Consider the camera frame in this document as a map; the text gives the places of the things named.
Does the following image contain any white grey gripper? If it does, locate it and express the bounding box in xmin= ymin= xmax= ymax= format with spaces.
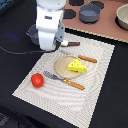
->
xmin=34 ymin=0 xmax=67 ymax=52

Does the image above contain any yellow toy cheese wedge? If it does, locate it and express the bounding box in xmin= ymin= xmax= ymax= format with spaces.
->
xmin=68 ymin=59 xmax=87 ymax=73

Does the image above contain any red toy tomato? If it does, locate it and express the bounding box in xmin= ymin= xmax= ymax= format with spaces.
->
xmin=31 ymin=73 xmax=44 ymax=88

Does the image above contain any grey pot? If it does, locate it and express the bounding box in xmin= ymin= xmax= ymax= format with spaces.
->
xmin=26 ymin=24 xmax=39 ymax=45
xmin=79 ymin=4 xmax=101 ymax=23

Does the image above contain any black stove burner back-left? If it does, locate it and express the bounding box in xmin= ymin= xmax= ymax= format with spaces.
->
xmin=69 ymin=0 xmax=84 ymax=6

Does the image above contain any round wooden plate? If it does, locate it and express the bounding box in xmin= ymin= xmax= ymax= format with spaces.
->
xmin=55 ymin=55 xmax=80 ymax=79

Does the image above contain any grey pot on stove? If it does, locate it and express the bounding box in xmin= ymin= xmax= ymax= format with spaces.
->
xmin=79 ymin=4 xmax=101 ymax=23

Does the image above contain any black stove burner back-right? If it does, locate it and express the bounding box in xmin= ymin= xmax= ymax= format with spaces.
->
xmin=90 ymin=1 xmax=104 ymax=9

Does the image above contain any woven grey placemat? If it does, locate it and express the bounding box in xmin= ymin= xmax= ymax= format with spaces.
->
xmin=13 ymin=33 xmax=114 ymax=128

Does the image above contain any brown toy stove board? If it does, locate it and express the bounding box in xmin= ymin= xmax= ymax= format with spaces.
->
xmin=63 ymin=0 xmax=128 ymax=43

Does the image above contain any beige bowl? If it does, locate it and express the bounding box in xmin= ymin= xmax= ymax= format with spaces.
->
xmin=116 ymin=4 xmax=128 ymax=31

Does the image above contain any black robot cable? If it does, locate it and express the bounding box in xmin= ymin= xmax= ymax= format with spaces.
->
xmin=0 ymin=44 xmax=44 ymax=56

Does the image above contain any toy knife wooden handle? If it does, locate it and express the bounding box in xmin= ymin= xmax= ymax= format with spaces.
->
xmin=59 ymin=49 xmax=98 ymax=64

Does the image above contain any toy fork wooden handle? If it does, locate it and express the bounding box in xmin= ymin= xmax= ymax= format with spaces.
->
xmin=43 ymin=71 xmax=85 ymax=90

